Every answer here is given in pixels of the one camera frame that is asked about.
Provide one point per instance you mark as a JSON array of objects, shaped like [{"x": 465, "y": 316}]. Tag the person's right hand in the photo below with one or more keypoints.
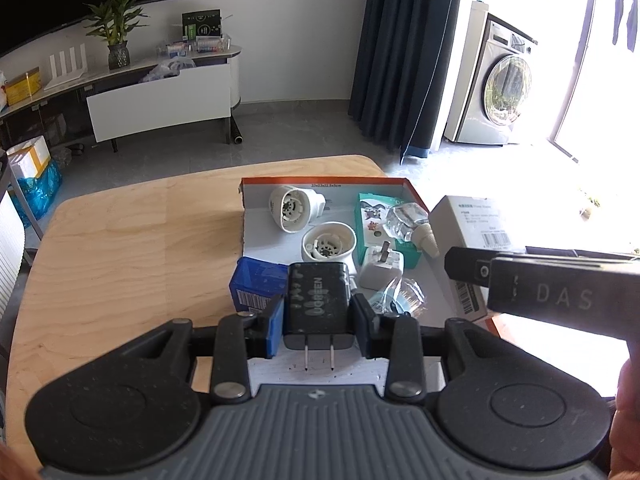
[{"x": 627, "y": 420}]

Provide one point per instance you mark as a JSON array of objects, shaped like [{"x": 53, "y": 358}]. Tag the blue plastic bag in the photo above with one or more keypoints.
[{"x": 40, "y": 190}]

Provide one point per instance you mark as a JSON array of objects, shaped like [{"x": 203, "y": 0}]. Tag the white charger with prongs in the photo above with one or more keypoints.
[{"x": 382, "y": 272}]

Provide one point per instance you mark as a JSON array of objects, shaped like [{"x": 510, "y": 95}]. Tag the white router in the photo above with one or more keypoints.
[{"x": 65, "y": 67}]

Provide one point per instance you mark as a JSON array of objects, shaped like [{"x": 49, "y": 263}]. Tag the potted plant in dark vase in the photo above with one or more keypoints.
[{"x": 119, "y": 55}]

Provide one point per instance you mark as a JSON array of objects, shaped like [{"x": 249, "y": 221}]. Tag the dark green box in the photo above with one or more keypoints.
[{"x": 200, "y": 25}]

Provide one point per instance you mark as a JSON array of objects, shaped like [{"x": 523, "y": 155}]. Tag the clear liquid refill bottle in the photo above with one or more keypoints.
[{"x": 405, "y": 220}]

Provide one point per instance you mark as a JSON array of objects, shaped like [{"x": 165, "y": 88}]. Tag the white labelled box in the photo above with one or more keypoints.
[{"x": 470, "y": 220}]

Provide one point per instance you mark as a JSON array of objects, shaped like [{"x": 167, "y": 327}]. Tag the black rolled mat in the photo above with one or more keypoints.
[{"x": 236, "y": 132}]

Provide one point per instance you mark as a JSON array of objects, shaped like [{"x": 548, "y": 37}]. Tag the white taped parcel box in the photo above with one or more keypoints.
[{"x": 27, "y": 157}]

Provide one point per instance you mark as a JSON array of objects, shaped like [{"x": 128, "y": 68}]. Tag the blue tin box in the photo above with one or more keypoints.
[{"x": 255, "y": 282}]

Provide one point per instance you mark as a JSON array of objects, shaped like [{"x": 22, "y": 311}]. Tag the teal bandage box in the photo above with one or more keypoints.
[{"x": 370, "y": 215}]

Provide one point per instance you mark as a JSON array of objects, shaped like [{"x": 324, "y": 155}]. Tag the white plug-in vaporizer heater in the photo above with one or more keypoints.
[
  {"x": 340, "y": 240},
  {"x": 300, "y": 200}
]

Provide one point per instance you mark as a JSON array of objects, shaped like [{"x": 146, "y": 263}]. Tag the blue toothpick dispenser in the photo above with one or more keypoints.
[{"x": 402, "y": 295}]

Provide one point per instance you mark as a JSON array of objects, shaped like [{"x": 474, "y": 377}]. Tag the white television cabinet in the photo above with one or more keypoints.
[{"x": 160, "y": 105}]

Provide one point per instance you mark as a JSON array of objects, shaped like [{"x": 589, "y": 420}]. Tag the yellow box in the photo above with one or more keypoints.
[{"x": 22, "y": 87}]

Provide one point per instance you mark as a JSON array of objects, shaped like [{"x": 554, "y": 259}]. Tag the round ribbed coffee table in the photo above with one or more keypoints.
[{"x": 10, "y": 250}]

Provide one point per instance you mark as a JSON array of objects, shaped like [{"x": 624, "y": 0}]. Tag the dark blue curtain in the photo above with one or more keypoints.
[{"x": 400, "y": 50}]

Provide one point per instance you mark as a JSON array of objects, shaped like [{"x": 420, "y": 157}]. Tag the silver washing machine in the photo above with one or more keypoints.
[{"x": 500, "y": 85}]

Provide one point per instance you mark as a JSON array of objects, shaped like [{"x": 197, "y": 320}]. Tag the black charger with prongs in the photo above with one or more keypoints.
[{"x": 317, "y": 305}]

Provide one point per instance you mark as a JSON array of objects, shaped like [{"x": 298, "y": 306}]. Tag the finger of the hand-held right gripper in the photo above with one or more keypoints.
[{"x": 465, "y": 265}]

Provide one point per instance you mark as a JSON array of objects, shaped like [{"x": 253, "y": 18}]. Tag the row of clear plastic cases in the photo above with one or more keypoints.
[{"x": 210, "y": 45}]

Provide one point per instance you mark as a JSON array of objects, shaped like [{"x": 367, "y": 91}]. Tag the grey plastic bag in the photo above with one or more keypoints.
[{"x": 167, "y": 70}]

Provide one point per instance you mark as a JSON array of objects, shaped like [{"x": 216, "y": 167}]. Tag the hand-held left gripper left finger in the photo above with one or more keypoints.
[{"x": 272, "y": 327}]

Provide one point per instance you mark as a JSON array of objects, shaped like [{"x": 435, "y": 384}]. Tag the orange and white cardboard box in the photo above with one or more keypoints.
[{"x": 260, "y": 230}]

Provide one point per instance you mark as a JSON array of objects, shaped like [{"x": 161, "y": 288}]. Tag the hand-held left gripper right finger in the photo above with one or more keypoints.
[{"x": 362, "y": 327}]

